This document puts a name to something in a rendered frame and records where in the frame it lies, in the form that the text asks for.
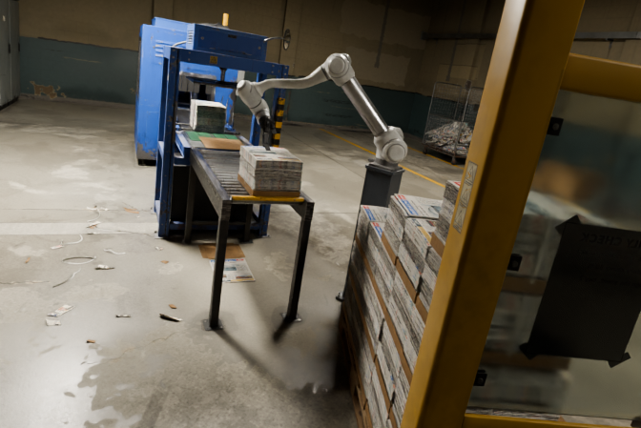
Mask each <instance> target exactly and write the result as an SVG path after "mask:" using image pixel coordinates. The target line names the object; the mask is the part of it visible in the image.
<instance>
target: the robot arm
mask: <svg viewBox="0 0 641 428"><path fill-rule="evenodd" d="M351 62H352V61H351V58H350V57H349V55H348V54H346V53H334V54H331V55H330V56H329V57H328V58H327V59H326V61H325V63H323V64H322V65H321V66H319V67H318V68H317V69H316V70H315V71H313V72H312V73H311V74H310V75H308V76H307V77H304V78H301V79H268V80H264V81H261V82H258V83H257V82H250V81H247V80H242V81H240V82H239V83H238V86H237V90H238V95H239V97H240V98H241V100H242V101H243V102H244V103H245V105H247V106H248V107H249V109H250V110H251V112H252V113H253V115H254V116H255V118H256V119H257V121H258V124H259V126H260V127H261V128H262V130H263V133H262V134H261V135H262V145H263V147H264V148H265V150H266V151H271V149H270V146H269V144H268V134H269V129H270V130H271V134H277V132H276V129H275V126H274V125H275V124H274V123H275V121H274V120H273V119H271V116H270V112H269V108H268V105H267V103H266V102H265V100H263V99H262V97H263V93H264V92H265V91H266V90H268V89H271V88H284V89H304V88H309V87H312V86H314V85H317V84H319V83H321V82H324V81H327V80H328V79H332V80H333V81H334V82H335V84H336V85H337V86H341V88H342V89H343V90H344V92H345V93H346V95H347V96H348V98H349V99H350V101H351V102H352V104H353V105H354V107H355V108H356V110H357V111H358V112H359V114H360V115H361V117H362V119H363V120H364V122H365V123H366V125H367V126H368V128H369V129H370V131H371V132H372V133H373V134H374V135H375V137H374V144H375V145H376V147H377V153H376V158H369V159H368V161H369V162H371V163H368V165H369V166H373V167H376V168H380V169H384V170H387V171H390V172H394V171H397V170H402V169H403V167H401V166H399V165H398V164H399V162H401V161H402V160H404V159H405V157H406V155H407V146H406V144H405V142H404V141H403V132H402V130H401V129H400V128H396V127H389V126H387V125H386V123H385V122H384V120H383V118H382V117H381V115H380V114H379V112H378V111H377V109H376V108H375V106H374V105H373V103H372V102H371V100H370V99H369V97H368V96H367V94H366V93H365V91H364V90H363V88H362V86H361V85H360V83H359V82H358V80H357V79H356V77H355V72H354V70H353V68H352V67H351ZM266 132H267V133H266Z"/></svg>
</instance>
